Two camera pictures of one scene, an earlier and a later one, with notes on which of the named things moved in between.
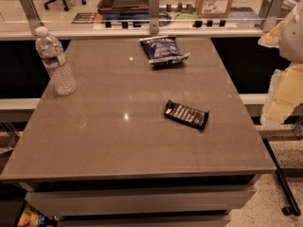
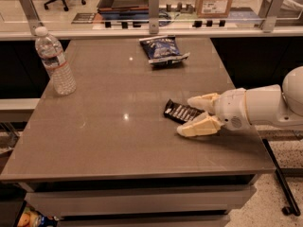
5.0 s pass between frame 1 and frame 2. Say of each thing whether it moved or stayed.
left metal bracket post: stayed
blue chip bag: stayed
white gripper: moved
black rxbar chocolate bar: stayed
